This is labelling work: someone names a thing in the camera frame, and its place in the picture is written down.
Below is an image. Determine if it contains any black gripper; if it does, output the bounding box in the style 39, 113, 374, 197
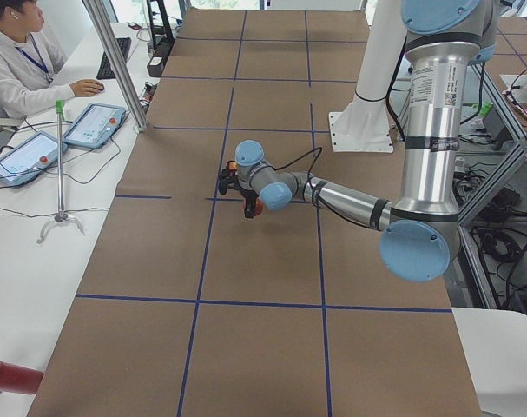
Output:
241, 190, 258, 219

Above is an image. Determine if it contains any red yellow lone apple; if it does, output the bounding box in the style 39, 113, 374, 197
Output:
253, 198, 264, 216

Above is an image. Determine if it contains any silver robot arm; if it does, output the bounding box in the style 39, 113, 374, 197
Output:
219, 1, 498, 281

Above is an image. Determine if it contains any far teach pendant tablet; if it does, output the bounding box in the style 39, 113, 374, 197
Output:
63, 103, 126, 149

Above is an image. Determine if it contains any teach pendant tablet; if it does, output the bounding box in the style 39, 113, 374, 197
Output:
0, 131, 58, 187
63, 103, 126, 149

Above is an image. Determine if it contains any reacher grabber tool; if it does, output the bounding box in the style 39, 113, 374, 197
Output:
36, 100, 85, 244

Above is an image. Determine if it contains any black keyboard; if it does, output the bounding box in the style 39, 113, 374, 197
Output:
96, 36, 133, 81

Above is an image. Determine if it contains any near teach pendant tablet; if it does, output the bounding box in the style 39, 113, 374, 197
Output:
0, 131, 58, 187

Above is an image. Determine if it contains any person in white hoodie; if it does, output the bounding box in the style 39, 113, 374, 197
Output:
0, 1, 104, 120

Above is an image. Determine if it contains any red cylinder bottle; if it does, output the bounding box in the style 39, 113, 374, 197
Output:
0, 361, 44, 394

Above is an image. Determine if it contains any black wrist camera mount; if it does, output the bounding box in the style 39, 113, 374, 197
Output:
218, 169, 239, 195

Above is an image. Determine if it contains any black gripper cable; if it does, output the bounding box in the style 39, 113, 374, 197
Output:
271, 146, 394, 231

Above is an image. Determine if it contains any aluminium frame post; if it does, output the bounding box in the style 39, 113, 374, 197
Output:
83, 0, 148, 132

